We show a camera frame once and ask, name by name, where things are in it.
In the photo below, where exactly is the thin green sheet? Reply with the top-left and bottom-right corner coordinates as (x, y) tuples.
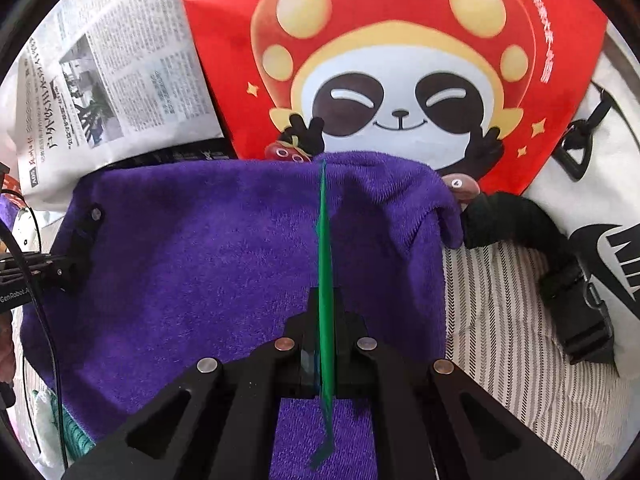
(309, 159), (337, 471)

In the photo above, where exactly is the white tote bag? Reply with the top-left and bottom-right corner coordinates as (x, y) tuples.
(525, 25), (640, 381)

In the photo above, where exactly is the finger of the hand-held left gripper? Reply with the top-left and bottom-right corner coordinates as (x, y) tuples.
(62, 202), (106, 263)
(30, 254), (83, 295)

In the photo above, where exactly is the green knit cloth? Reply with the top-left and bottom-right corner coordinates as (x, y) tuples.
(62, 420), (96, 461)

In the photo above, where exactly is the newspaper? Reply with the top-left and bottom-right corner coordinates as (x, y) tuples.
(7, 0), (226, 211)

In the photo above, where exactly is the red panda print bag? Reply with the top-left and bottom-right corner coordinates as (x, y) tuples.
(175, 0), (608, 198)

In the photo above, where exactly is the purple towel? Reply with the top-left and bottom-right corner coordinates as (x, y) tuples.
(20, 150), (463, 480)

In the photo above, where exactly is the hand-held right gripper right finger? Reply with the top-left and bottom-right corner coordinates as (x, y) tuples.
(331, 287), (586, 480)

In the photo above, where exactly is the black bag strap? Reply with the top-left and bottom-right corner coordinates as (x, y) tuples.
(460, 191), (616, 365)

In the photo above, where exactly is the striped bed sheet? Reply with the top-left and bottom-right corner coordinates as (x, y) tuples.
(10, 230), (621, 480)

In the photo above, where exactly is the black cable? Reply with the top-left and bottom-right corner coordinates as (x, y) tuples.
(0, 187), (68, 468)

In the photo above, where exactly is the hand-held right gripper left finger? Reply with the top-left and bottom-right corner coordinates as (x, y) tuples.
(62, 287), (323, 480)

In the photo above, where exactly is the white paper towel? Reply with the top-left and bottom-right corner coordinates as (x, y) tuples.
(30, 390), (66, 466)

